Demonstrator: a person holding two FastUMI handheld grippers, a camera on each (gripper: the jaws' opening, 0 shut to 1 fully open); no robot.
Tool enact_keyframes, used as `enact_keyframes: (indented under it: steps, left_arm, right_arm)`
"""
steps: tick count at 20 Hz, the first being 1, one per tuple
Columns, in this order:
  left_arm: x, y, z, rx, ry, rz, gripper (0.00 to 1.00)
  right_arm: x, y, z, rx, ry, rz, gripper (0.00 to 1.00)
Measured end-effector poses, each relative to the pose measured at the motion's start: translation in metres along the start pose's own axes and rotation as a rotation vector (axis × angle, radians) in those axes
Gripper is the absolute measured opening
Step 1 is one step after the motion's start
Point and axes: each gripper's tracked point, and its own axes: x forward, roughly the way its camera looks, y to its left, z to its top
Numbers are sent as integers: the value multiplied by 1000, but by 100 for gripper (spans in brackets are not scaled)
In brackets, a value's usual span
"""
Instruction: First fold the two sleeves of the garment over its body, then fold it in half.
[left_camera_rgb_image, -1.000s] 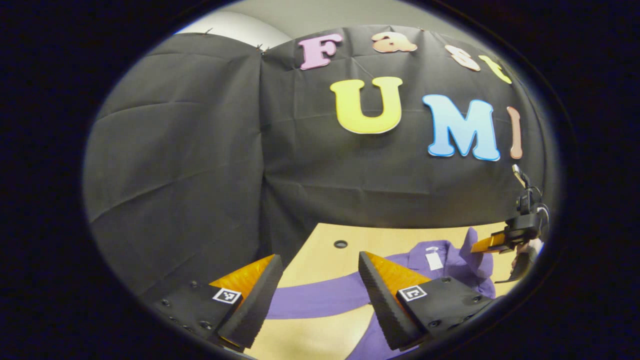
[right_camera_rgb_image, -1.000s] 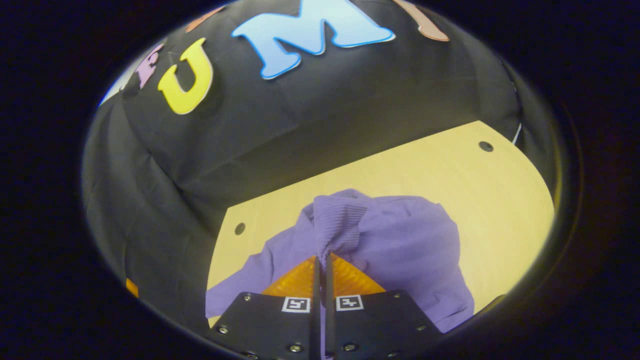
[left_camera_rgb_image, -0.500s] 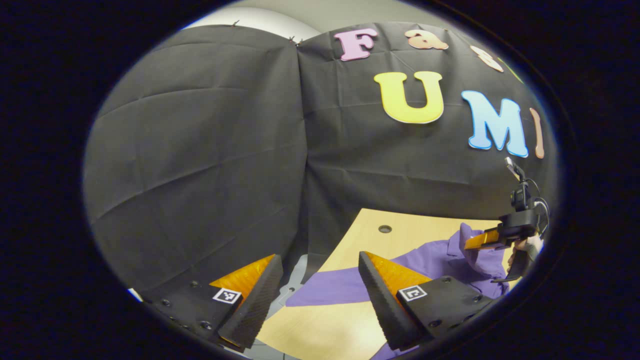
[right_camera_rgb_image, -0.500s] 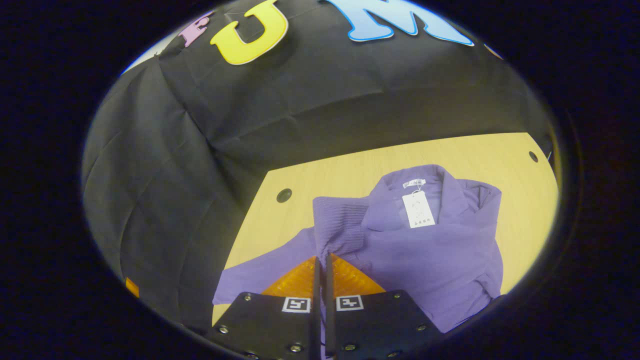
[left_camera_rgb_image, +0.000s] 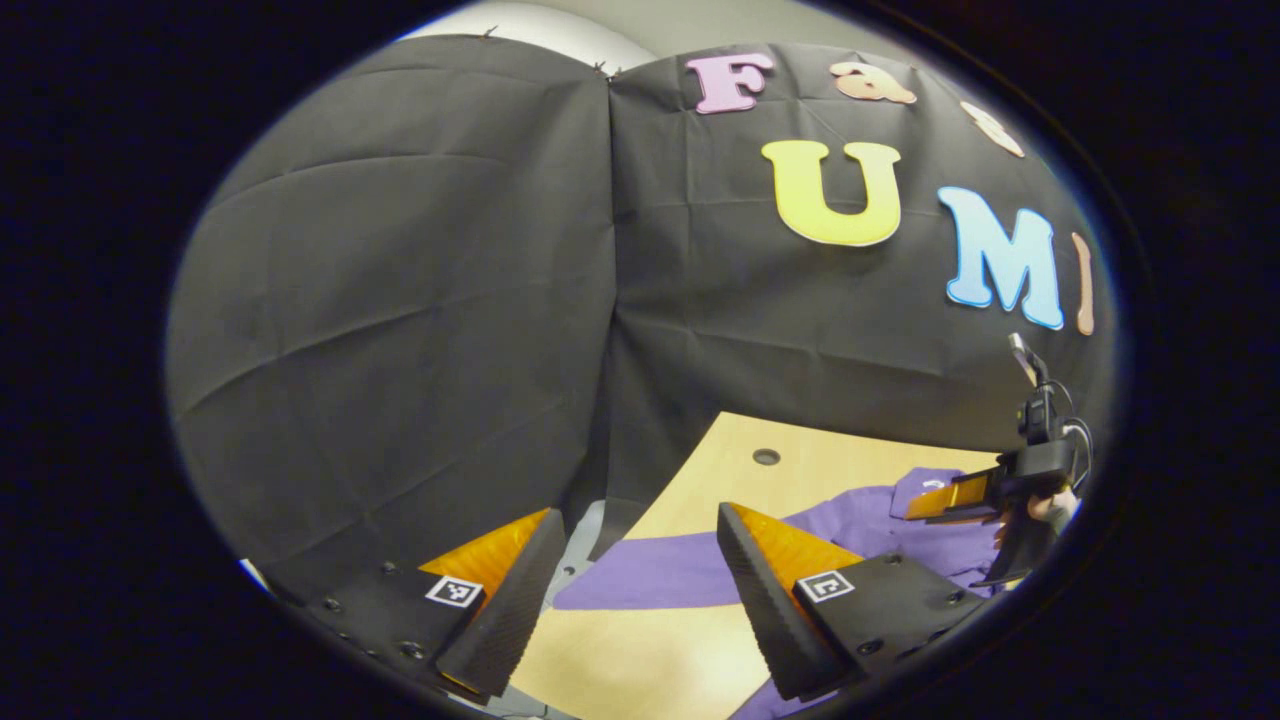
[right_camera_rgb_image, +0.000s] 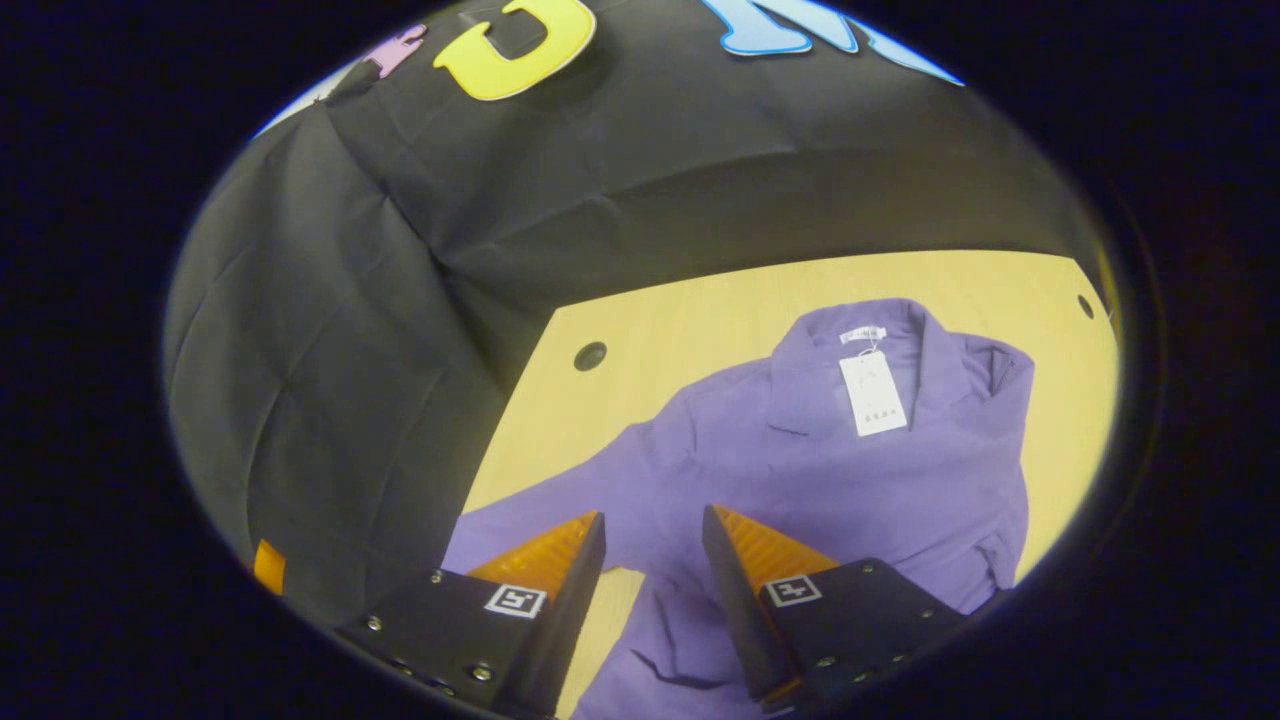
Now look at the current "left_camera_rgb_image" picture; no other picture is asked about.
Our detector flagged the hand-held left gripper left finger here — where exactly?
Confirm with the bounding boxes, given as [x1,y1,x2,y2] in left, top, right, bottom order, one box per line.
[300,507,568,701]

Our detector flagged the purple button shirt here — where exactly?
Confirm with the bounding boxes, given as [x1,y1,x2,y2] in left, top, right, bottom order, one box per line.
[553,465,1011,720]

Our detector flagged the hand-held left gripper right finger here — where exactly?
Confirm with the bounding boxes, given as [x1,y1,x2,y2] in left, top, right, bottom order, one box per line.
[716,502,986,701]

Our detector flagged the black backdrop cloth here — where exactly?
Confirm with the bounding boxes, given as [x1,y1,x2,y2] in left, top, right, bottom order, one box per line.
[165,35,1121,601]

